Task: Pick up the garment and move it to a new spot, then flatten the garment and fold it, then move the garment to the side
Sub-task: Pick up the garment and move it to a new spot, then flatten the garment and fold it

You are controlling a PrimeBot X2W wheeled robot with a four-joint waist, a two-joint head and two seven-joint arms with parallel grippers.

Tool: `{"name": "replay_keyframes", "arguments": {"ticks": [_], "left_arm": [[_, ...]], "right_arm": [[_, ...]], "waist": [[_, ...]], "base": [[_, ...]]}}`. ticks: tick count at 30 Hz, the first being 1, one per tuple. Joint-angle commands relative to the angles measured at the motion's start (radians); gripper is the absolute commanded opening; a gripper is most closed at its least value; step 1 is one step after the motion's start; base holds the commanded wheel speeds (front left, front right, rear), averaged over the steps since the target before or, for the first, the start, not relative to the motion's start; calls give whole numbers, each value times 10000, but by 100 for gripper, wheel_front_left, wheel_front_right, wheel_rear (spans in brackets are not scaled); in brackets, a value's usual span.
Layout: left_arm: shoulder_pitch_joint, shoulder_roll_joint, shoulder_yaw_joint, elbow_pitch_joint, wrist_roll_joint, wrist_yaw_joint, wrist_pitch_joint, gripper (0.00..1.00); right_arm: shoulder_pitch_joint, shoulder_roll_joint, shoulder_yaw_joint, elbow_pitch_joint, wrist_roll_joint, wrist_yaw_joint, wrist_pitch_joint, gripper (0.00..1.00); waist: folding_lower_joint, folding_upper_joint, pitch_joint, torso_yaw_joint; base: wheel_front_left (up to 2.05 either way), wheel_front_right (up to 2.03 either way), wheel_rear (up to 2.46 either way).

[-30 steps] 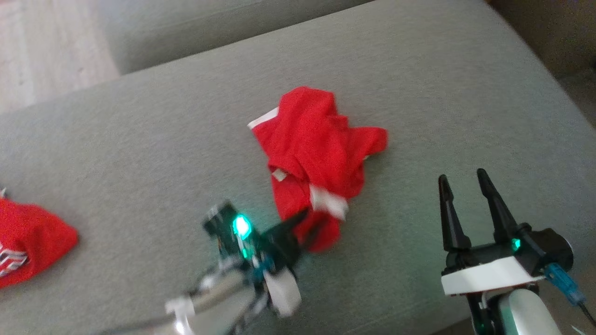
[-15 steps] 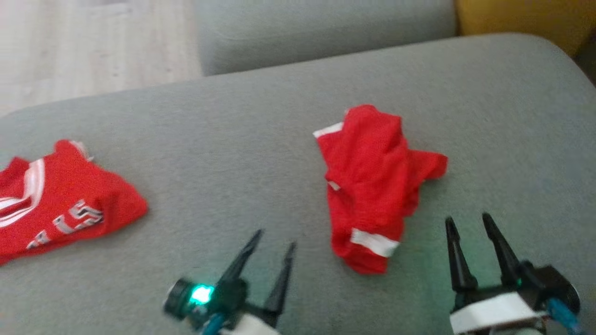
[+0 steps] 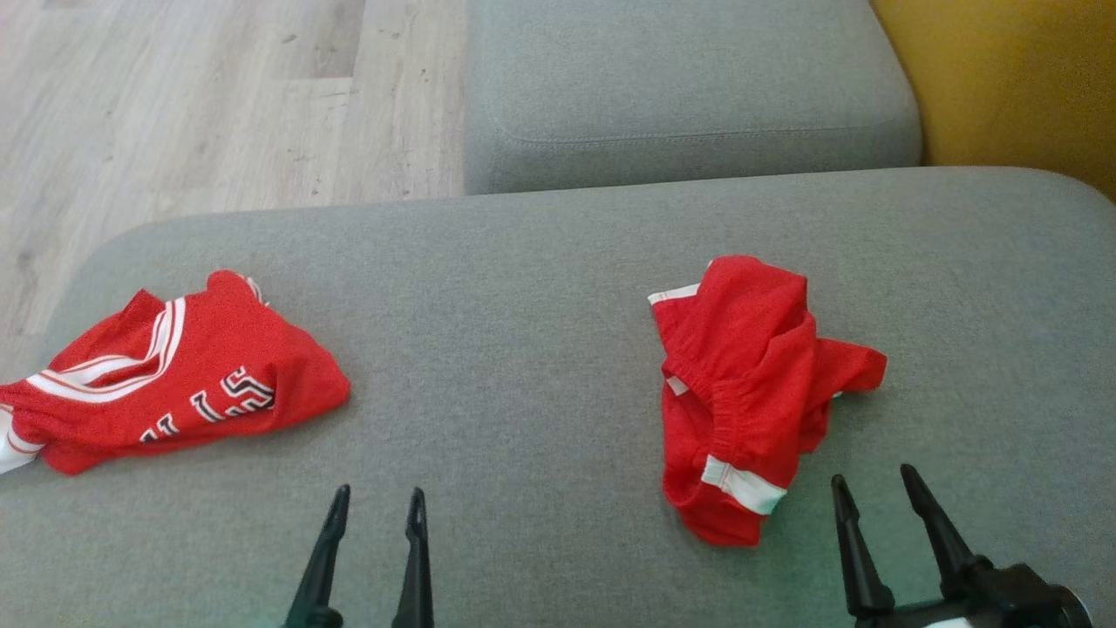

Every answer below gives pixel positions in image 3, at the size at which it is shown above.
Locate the grey sofa seat cushion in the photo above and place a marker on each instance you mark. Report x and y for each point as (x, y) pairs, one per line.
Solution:
(540, 349)

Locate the red white basketball jersey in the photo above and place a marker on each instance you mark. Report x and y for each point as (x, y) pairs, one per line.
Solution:
(200, 375)

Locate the red shorts with white trim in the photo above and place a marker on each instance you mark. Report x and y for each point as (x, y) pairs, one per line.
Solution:
(741, 375)

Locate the yellow upholstered furniture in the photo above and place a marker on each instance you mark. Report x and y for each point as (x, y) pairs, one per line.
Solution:
(1020, 78)

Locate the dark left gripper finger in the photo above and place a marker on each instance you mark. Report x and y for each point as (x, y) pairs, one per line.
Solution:
(415, 567)
(321, 567)

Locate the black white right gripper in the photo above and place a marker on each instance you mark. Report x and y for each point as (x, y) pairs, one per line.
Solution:
(1020, 602)

